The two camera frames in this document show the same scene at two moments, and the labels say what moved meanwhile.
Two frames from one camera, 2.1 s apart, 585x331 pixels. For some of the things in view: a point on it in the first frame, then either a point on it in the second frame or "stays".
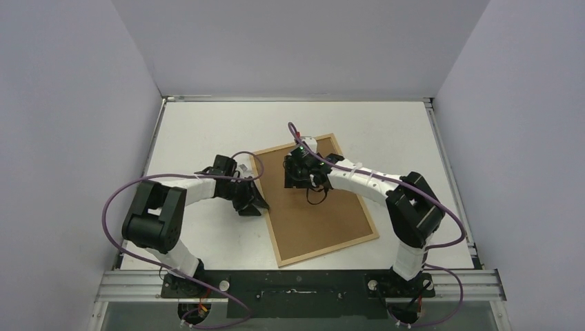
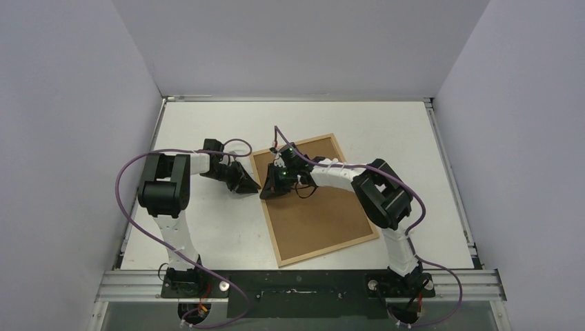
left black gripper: [250, 193] -> [240, 183]
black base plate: [350, 294] stays
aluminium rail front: [131, 286] stays
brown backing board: [301, 227] stays
